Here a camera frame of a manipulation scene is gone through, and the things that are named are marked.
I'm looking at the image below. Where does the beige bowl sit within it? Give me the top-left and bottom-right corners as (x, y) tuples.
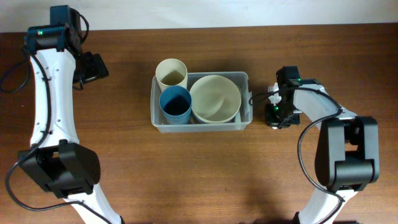
(192, 112), (235, 124)
(190, 75), (242, 123)

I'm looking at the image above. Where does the blue cup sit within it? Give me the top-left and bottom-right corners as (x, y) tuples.
(159, 86), (192, 119)
(163, 111), (191, 124)

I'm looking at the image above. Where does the white plastic spoon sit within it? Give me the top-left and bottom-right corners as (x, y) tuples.
(234, 85), (242, 123)

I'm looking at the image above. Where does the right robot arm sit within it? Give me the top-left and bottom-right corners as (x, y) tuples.
(265, 66), (380, 223)

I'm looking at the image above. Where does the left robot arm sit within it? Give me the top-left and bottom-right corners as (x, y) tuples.
(17, 5), (124, 223)

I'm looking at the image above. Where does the clear plastic storage container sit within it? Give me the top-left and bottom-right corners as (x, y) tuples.
(150, 72), (253, 133)

